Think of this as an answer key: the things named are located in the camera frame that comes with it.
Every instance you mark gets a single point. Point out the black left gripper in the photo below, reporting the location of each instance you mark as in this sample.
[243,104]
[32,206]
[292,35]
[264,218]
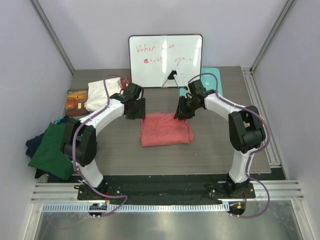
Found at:
[141,113]

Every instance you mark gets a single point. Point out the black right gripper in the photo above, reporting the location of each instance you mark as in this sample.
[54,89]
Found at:
[182,112]

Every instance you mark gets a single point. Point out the red t shirt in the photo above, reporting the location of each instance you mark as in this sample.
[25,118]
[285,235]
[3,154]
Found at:
[162,129]

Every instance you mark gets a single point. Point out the teal cutting board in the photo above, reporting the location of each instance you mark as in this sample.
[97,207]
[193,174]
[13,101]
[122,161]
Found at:
[209,81]

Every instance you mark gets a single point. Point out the metal wire board stand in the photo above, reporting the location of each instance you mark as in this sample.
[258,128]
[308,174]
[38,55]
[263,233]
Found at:
[171,76]

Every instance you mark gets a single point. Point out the white dry erase board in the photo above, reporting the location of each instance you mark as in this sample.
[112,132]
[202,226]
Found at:
[153,57]

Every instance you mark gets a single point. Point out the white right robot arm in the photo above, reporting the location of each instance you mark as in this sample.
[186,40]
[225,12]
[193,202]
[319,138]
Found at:
[245,127]

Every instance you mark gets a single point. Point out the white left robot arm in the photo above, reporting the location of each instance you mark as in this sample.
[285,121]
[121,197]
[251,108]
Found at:
[79,141]

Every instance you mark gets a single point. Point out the red brown eraser block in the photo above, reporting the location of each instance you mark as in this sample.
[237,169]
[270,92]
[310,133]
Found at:
[125,81]

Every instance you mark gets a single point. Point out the white t shirt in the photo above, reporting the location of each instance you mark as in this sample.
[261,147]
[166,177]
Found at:
[97,96]

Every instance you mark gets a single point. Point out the orange cover book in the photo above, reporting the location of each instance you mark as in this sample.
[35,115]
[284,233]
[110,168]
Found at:
[76,102]

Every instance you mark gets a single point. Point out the teal t shirt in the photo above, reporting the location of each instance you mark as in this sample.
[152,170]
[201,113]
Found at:
[58,120]

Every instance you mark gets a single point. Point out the green t shirt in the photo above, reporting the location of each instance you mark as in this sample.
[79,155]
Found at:
[49,157]

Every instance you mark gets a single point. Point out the aluminium right corner post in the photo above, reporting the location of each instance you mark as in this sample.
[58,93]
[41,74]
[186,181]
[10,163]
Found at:
[283,14]

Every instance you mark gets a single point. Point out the aluminium corner post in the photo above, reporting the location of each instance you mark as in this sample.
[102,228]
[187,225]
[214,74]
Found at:
[52,34]
[283,14]

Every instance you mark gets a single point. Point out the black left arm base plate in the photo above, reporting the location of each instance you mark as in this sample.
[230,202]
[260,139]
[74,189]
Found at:
[105,191]

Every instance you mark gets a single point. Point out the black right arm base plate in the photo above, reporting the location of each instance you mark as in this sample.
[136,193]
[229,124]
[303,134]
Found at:
[221,191]

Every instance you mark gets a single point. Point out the white perforated cable rail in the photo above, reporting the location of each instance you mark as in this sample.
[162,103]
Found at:
[99,207]

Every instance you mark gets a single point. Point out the aluminium left corner post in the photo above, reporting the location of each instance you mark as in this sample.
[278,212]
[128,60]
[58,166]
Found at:
[52,34]

